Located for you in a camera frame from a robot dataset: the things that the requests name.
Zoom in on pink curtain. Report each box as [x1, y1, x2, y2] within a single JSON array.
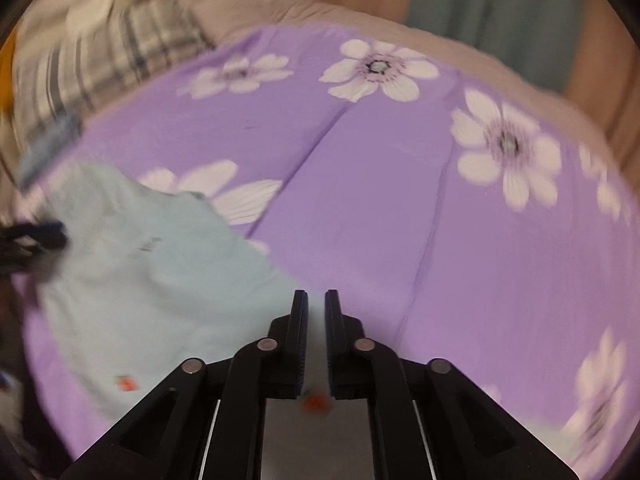
[[319, 0, 639, 181]]

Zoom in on plaid pillow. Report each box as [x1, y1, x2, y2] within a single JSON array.
[[13, 0, 210, 148]]

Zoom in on teal curtain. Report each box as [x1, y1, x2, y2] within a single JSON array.
[[406, 0, 584, 93]]

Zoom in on small blue folded cloth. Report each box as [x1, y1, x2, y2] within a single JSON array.
[[16, 113, 82, 191]]

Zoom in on beige quilt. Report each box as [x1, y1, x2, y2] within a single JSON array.
[[188, 0, 609, 146]]

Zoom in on light blue strawberry pants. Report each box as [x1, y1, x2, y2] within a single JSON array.
[[36, 162, 298, 422]]

